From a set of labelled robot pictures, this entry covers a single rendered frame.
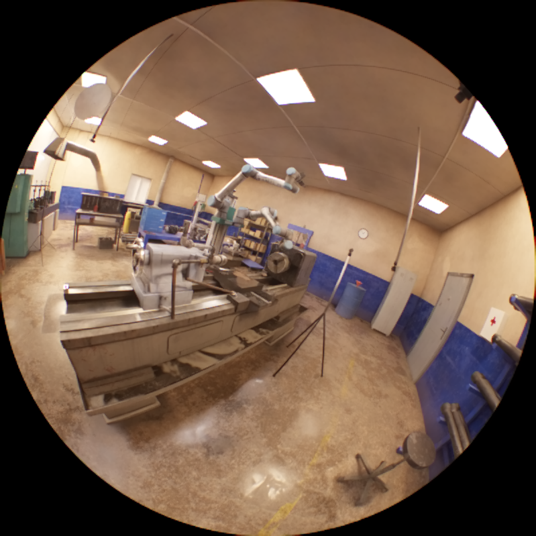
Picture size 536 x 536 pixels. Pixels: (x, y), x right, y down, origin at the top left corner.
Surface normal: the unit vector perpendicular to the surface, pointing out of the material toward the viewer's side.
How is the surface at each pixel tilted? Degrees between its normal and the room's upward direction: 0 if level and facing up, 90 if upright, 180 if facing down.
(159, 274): 70
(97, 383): 0
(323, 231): 90
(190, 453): 0
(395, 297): 90
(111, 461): 0
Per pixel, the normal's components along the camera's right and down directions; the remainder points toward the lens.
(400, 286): -0.53, 0.00
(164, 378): 0.33, -0.92
